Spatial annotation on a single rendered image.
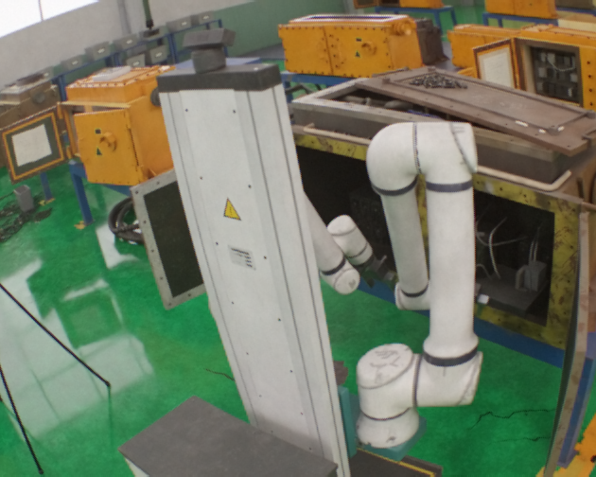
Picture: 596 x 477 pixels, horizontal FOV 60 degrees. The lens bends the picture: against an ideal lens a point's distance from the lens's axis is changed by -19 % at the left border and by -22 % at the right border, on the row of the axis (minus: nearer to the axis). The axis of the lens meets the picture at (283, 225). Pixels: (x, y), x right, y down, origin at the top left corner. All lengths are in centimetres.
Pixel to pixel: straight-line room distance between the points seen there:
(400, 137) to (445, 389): 64
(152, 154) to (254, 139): 309
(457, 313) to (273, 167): 56
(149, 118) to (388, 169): 302
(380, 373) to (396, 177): 49
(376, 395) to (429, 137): 66
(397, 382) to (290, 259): 46
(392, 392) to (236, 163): 69
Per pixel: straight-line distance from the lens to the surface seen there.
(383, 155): 136
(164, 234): 253
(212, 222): 145
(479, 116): 214
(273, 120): 119
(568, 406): 133
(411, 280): 170
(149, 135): 425
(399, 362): 155
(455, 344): 149
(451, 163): 133
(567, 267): 192
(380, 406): 160
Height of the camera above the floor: 200
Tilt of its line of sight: 25 degrees down
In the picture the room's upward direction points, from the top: 11 degrees counter-clockwise
